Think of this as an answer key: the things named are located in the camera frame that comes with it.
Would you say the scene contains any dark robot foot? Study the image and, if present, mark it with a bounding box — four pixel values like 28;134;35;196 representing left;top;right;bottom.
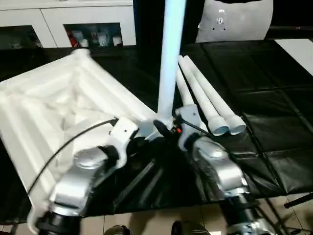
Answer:
172;220;203;235
105;225;130;235

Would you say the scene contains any white flat board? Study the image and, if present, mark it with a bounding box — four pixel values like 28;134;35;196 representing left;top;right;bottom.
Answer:
273;39;313;76

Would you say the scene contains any white plastic table top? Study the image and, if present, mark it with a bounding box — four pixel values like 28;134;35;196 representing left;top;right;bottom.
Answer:
0;48;163;212

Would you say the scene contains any dark robot right foot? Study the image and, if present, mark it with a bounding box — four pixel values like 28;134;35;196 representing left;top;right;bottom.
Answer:
172;220;203;235

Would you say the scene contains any white glass-door cabinet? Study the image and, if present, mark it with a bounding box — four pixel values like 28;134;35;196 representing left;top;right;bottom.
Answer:
0;0;137;49

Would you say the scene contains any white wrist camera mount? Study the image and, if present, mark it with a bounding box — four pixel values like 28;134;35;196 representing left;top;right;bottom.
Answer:
174;104;199;135
107;117;139;170

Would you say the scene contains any grey padded backrest cushion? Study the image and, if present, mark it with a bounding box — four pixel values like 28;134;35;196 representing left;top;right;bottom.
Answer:
195;0;274;44

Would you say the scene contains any red figurine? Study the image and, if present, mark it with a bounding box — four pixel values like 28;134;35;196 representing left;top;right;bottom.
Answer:
67;30;79;47

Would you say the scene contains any dark robot left foot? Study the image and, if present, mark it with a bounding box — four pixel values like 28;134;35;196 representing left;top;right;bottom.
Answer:
105;225;130;235

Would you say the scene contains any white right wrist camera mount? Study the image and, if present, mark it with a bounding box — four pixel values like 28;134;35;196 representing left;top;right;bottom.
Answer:
174;104;199;135

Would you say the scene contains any white plastic table leg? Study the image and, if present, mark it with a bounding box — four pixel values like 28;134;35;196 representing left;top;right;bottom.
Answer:
178;55;230;137
156;0;187;122
175;70;208;133
183;55;247;136

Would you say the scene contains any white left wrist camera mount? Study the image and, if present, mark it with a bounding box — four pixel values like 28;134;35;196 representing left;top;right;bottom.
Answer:
107;117;139;170

